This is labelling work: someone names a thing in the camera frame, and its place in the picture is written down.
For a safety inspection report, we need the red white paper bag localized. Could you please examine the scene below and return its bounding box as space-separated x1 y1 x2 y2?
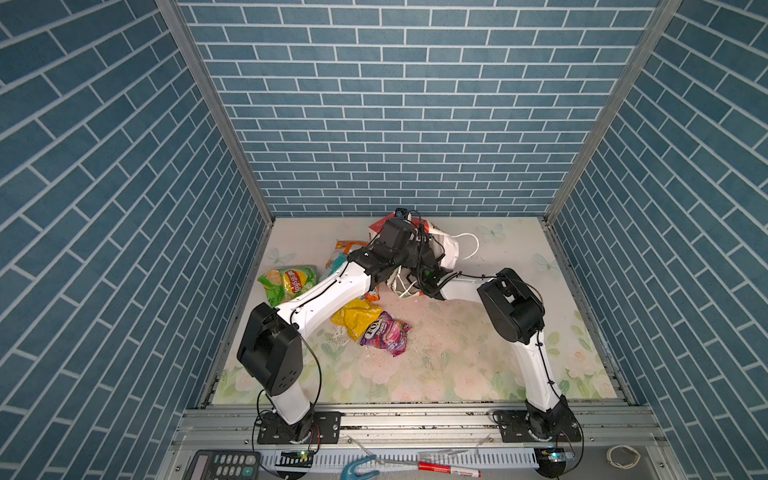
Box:
368 209 480 298

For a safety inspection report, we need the fruit candy bag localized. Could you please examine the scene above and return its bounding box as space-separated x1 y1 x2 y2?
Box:
365 285 381 302

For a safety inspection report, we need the purple berries candy bag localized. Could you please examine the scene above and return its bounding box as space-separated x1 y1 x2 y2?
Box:
359 311 411 357

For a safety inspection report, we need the green yellow snack packet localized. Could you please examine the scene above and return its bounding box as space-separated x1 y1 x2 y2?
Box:
334 240 368 255

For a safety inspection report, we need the yellow chips bag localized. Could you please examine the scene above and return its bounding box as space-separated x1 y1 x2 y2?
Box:
331 298 383 341

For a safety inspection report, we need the green chips bag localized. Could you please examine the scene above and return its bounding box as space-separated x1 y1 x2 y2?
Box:
258 265 317 307

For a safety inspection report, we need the teal candy bag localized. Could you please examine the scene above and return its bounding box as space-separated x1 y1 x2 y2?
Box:
325 251 347 277

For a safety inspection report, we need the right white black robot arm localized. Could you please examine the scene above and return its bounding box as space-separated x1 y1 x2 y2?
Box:
415 268 584 441

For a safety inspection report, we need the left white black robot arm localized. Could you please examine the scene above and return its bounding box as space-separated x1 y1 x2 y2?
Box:
236 212 444 427

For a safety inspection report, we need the red marker pen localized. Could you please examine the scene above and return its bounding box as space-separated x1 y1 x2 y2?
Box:
417 462 482 478

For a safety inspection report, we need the rubber band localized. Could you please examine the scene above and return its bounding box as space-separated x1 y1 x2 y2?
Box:
605 445 642 471

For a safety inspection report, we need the black calculator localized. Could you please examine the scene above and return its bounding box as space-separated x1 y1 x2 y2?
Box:
183 450 261 480

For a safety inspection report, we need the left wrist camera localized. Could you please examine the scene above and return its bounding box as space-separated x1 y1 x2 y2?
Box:
394 208 411 221

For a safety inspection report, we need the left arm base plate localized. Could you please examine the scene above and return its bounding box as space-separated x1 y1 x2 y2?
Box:
256 410 341 445

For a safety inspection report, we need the white cable duct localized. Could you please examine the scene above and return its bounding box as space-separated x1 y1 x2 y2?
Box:
260 447 539 473

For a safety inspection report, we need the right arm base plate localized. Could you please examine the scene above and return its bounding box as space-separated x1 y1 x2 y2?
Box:
491 407 583 443

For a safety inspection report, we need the aluminium rail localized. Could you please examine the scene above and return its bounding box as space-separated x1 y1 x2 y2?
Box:
171 401 665 450

